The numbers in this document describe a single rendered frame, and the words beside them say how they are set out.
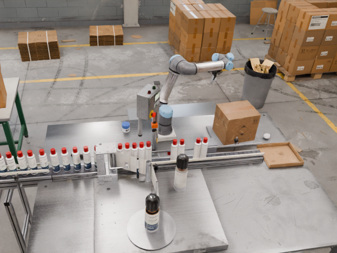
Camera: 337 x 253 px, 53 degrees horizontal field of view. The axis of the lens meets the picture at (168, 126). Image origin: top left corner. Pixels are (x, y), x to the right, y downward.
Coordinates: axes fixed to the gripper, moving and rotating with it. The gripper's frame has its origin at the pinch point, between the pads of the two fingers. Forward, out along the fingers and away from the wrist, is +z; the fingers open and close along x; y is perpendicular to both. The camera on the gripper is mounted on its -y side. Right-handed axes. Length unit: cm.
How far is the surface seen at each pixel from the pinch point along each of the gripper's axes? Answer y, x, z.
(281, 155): 12, -95, -28
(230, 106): -12.2, -41.6, -22.0
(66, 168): -145, -48, 25
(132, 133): -78, -28, 35
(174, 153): -75, -65, -8
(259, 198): -37, -118, -33
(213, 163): -45, -82, -11
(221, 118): -23, -49, -18
